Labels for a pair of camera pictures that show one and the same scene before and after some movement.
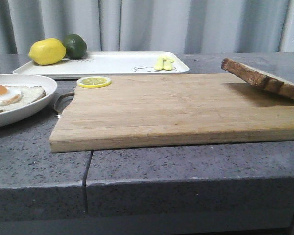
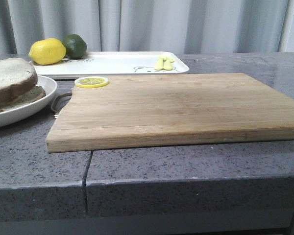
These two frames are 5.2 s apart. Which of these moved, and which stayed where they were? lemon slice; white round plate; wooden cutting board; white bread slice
Moved: white bread slice
Stayed: wooden cutting board; lemon slice; white round plate
